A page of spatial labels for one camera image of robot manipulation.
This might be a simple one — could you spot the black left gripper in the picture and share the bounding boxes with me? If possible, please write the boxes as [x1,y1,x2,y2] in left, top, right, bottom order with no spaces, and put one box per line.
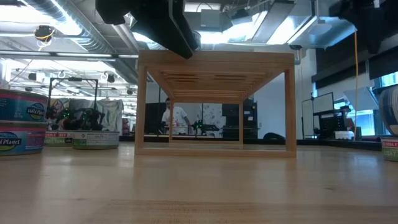
[95,0,200,60]

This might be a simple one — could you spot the blue Wild Planet salmon can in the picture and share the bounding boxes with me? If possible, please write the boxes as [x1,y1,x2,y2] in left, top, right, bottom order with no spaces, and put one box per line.
[0,120,48,157]
[0,88,49,123]
[377,84,398,137]

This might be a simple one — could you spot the wooden slatted shelf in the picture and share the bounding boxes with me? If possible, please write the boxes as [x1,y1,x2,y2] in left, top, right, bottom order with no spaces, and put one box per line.
[134,49,297,158]

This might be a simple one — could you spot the grey ceiling box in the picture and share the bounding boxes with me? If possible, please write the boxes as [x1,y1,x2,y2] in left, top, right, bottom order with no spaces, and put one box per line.
[200,9,224,32]

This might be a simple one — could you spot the person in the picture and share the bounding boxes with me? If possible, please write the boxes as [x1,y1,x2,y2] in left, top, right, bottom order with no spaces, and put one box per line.
[160,98,191,135]

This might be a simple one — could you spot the black standing panel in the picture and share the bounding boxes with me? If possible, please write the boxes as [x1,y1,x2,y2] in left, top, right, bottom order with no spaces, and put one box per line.
[144,101,168,135]

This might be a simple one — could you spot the white patterned board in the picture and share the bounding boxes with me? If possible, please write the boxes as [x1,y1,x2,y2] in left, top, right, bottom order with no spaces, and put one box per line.
[201,103,223,138]

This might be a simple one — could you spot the white crumpled sheet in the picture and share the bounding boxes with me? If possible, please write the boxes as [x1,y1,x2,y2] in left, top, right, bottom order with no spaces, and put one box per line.
[95,98,124,132]

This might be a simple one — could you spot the black cabinet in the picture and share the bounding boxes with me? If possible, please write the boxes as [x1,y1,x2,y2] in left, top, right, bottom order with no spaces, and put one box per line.
[222,98,259,139]

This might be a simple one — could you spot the colourful patterned cloth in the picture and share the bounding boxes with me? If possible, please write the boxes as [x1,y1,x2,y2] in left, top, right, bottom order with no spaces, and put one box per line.
[48,98,70,125]

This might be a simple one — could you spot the black bag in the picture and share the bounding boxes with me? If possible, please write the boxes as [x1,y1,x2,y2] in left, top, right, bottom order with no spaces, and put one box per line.
[262,132,286,140]

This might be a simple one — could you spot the white angled panel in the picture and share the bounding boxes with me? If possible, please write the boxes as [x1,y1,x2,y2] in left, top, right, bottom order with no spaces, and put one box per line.
[343,86,381,111]

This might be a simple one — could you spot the silver ventilation duct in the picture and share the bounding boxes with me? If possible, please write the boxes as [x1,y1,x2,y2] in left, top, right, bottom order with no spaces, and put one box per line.
[23,0,139,85]

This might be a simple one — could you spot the black metal frame rig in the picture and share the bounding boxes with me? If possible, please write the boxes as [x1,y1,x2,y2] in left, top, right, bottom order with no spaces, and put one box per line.
[47,77,100,131]

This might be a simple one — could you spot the black ceiling cable reel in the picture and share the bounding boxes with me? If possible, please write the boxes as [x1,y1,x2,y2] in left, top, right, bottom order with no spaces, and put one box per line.
[33,24,56,52]

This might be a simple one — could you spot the black wire rack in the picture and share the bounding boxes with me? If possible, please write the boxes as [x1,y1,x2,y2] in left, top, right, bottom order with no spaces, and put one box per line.
[318,109,348,137]

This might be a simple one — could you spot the yellow hanging cable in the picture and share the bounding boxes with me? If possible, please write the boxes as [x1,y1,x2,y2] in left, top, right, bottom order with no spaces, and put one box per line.
[353,30,359,139]

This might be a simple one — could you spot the black aluminium rail frame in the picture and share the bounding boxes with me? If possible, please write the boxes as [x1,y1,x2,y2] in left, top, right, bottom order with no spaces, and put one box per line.
[119,133,382,153]

